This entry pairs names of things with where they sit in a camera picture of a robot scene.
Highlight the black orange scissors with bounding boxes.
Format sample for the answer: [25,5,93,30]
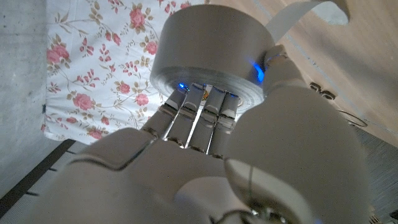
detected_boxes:
[309,82,337,101]

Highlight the floral backdrop cloth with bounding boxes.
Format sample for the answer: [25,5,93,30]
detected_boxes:
[40,0,206,146]

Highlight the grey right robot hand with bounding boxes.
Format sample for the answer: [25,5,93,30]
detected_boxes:
[18,45,374,224]

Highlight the black power strip cable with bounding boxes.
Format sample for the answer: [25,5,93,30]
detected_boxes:
[337,108,369,128]

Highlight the grey duct tape roll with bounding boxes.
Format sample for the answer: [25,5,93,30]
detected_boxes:
[149,0,351,114]

